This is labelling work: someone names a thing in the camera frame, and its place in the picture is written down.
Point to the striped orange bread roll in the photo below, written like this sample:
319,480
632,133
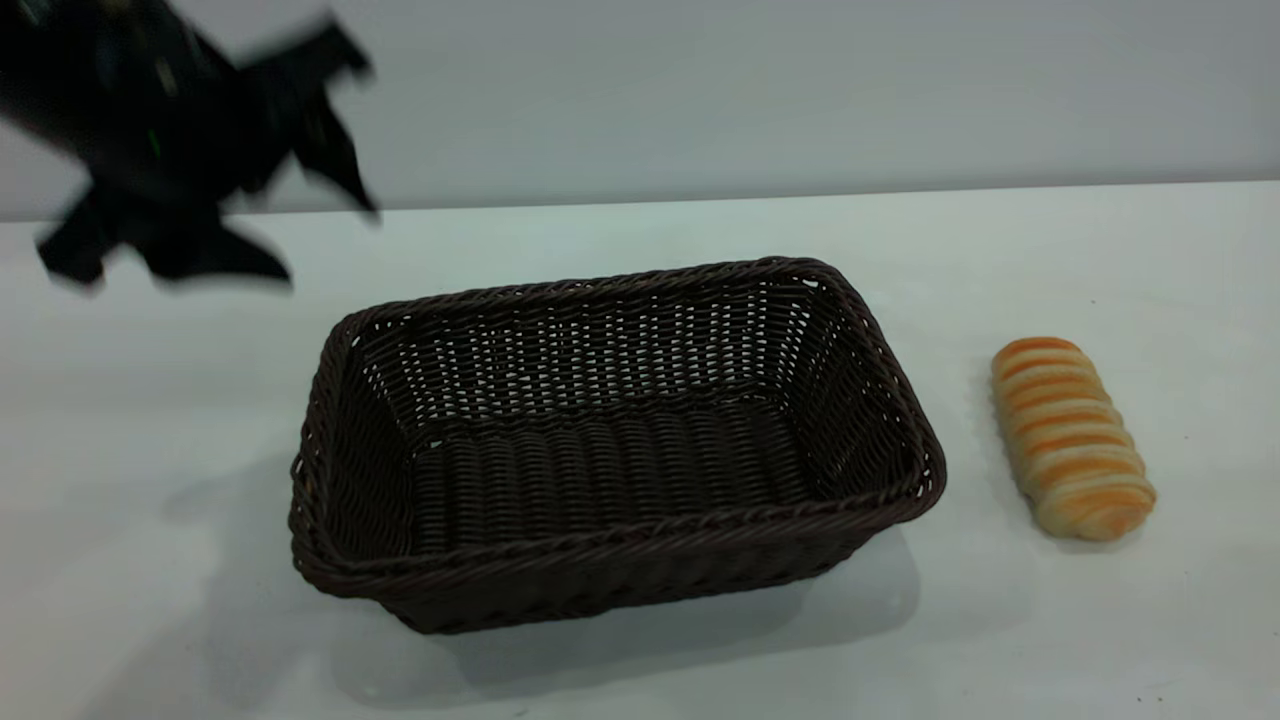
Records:
1070,440

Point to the black wicker basket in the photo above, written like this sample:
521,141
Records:
620,470

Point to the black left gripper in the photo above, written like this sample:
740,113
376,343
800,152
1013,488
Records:
170,130

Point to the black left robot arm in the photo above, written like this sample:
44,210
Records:
30,70

